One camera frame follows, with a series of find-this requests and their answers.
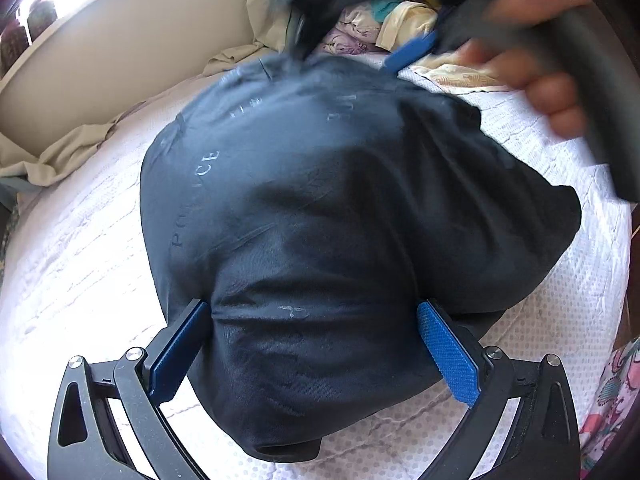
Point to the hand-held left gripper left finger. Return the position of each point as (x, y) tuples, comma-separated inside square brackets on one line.
[(175, 350)]

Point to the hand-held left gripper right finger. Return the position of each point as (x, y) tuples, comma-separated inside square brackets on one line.
[(450, 355)]

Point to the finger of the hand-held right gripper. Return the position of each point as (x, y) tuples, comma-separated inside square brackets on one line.
[(410, 52)]

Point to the black jacket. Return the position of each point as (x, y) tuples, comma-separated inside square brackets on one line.
[(325, 210)]

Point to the pile of colourful clothes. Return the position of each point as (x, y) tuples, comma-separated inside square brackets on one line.
[(360, 25)]

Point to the person's right hand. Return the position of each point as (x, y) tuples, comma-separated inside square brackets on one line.
[(540, 80)]

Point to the white quilted mattress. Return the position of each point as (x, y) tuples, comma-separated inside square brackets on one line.
[(75, 260)]

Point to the floral patterned cloth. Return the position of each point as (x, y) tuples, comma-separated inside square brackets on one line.
[(615, 400)]

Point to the beige bed sheet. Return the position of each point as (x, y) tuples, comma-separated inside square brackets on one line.
[(65, 150)]

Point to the beige headboard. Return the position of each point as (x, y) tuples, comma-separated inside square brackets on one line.
[(125, 60)]

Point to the dark potted plant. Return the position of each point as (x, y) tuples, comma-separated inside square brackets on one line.
[(12, 37), (42, 15)]

